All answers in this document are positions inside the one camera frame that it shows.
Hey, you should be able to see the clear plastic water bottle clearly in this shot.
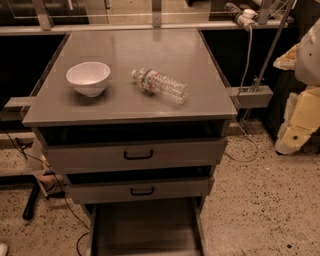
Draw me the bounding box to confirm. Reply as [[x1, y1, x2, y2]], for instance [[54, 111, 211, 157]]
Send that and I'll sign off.
[[131, 68, 187, 105]]

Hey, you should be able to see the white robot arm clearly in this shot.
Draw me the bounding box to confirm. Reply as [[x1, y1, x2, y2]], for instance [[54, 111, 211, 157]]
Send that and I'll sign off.
[[273, 19, 320, 154]]

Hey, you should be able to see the grey drawer cabinet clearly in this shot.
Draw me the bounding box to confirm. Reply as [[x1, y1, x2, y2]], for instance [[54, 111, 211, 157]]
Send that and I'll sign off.
[[21, 28, 238, 256]]

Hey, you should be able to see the top grey drawer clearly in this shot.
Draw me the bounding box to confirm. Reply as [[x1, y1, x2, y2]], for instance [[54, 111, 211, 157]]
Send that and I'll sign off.
[[43, 138, 226, 174]]

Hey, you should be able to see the middle grey drawer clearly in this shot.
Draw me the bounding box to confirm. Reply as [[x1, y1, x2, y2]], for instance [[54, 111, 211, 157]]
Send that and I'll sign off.
[[67, 177, 214, 204]]

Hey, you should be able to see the bottom open grey drawer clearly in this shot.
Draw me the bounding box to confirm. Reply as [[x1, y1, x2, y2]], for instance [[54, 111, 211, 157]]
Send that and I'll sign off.
[[86, 198, 207, 256]]

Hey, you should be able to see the white bowl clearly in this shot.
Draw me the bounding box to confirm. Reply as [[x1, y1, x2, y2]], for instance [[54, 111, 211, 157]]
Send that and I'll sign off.
[[66, 62, 111, 97]]

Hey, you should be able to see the metal rod stand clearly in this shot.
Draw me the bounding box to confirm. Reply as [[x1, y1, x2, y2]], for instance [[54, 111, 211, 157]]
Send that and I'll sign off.
[[238, 0, 296, 125]]

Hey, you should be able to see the white power strip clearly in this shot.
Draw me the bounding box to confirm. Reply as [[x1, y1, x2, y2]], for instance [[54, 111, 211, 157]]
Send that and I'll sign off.
[[224, 2, 256, 28]]

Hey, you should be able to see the black cylindrical tool on floor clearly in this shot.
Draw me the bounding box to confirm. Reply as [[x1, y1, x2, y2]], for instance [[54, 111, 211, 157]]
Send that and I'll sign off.
[[22, 183, 40, 221]]

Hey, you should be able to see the white object floor corner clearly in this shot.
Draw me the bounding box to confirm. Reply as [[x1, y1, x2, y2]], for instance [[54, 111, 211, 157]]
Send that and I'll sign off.
[[0, 243, 8, 256]]

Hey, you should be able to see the grey bracket block right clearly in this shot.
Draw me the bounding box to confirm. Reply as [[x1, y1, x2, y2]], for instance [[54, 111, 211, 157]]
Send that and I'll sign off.
[[227, 86, 273, 109]]

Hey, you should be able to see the grey bracket block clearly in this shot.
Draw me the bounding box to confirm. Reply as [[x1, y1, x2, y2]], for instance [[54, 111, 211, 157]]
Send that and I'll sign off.
[[227, 86, 273, 109], [0, 96, 35, 121]]

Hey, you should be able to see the grey bracket block left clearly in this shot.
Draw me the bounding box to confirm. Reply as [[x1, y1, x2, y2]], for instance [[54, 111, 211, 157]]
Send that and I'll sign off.
[[0, 96, 35, 121]]

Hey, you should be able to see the black cable on floor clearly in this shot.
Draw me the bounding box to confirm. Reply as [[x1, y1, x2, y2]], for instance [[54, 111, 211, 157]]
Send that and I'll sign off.
[[3, 130, 91, 256]]

